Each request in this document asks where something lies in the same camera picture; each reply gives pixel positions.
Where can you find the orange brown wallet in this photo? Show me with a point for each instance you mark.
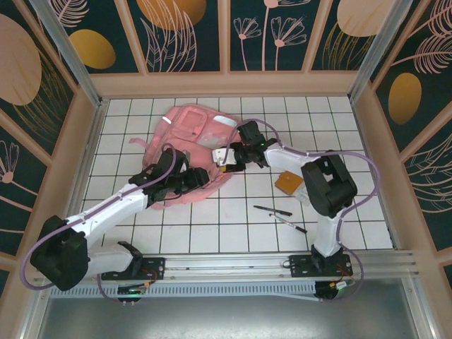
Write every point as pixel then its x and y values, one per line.
pixel 287 182

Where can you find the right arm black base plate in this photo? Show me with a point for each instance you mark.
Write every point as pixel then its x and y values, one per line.
pixel 300 266

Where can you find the pen with clear barrel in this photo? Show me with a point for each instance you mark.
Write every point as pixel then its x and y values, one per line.
pixel 289 224

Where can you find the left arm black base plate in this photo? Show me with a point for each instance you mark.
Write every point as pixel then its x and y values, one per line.
pixel 155 268

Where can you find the black pen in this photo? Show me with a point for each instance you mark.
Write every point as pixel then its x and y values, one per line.
pixel 272 210

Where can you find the pink school backpack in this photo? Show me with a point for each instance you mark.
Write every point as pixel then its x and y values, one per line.
pixel 197 127

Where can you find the aluminium mounting rail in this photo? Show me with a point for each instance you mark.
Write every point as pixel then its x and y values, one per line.
pixel 229 265

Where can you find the grey metal panel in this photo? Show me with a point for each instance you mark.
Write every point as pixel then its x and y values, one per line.
pixel 229 318

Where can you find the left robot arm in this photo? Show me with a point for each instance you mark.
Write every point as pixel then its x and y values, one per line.
pixel 113 212

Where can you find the aluminium frame post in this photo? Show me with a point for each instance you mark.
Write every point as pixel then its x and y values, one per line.
pixel 70 56
pixel 378 49

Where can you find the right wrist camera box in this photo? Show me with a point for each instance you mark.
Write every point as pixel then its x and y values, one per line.
pixel 222 154

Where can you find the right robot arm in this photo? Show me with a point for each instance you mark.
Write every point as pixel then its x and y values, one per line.
pixel 328 187

